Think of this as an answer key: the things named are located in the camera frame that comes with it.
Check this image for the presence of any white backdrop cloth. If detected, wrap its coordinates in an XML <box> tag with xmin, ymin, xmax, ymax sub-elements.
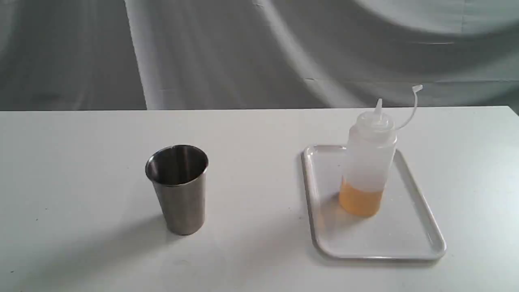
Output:
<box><xmin>0</xmin><ymin>0</ymin><xmax>518</xmax><ymax>112</ymax></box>

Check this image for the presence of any clear plastic squeeze bottle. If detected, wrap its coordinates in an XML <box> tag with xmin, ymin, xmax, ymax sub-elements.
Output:
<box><xmin>339</xmin><ymin>84</ymin><xmax>423</xmax><ymax>218</ymax></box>

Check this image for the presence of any stainless steel cup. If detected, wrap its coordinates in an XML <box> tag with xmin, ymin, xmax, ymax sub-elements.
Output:
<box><xmin>145</xmin><ymin>145</ymin><xmax>209</xmax><ymax>236</ymax></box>

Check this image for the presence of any white plastic tray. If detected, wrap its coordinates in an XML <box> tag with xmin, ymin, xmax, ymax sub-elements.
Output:
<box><xmin>301</xmin><ymin>145</ymin><xmax>447</xmax><ymax>261</ymax></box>

